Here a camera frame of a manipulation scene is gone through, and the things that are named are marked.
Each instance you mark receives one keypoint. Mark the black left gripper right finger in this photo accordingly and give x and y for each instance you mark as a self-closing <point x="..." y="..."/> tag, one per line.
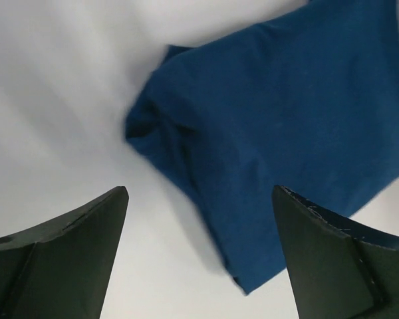
<point x="338" y="268"/>

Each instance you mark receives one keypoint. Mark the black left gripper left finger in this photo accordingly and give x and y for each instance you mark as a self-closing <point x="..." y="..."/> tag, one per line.
<point x="61" y="268"/>

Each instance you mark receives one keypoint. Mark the navy blue printed t-shirt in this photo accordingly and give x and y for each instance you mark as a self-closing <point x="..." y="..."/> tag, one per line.
<point x="308" y="100"/>

